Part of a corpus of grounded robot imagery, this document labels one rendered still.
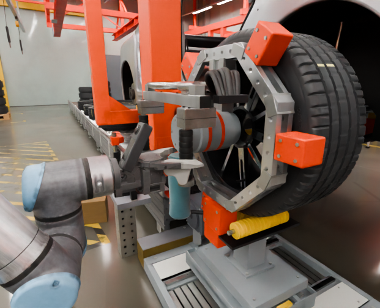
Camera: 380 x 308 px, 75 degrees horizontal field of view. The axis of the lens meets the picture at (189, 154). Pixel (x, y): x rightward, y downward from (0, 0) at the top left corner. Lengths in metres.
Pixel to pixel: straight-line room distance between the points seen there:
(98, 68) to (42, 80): 10.59
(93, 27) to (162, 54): 1.98
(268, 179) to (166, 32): 0.86
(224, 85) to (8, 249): 0.53
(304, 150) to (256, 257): 0.68
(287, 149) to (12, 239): 0.57
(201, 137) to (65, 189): 0.42
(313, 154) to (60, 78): 13.41
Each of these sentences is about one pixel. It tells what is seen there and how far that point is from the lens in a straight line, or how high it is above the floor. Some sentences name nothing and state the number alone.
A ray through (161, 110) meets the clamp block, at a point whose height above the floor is 0.91.
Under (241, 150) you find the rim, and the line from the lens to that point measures 0.95.
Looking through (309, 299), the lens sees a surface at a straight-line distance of 1.29.
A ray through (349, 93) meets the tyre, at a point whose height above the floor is 0.98.
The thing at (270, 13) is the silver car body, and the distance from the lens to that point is 1.39.
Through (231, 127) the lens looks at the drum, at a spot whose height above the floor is 0.87.
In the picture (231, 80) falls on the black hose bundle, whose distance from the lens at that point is 0.66.
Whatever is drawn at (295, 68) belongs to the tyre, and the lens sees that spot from 0.75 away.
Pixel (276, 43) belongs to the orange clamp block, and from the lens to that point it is 0.72.
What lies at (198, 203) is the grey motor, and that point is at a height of 0.40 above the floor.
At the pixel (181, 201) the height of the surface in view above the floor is 0.56.
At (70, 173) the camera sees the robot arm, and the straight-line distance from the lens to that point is 0.54.
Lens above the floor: 1.01
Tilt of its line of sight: 16 degrees down
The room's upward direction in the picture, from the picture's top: straight up
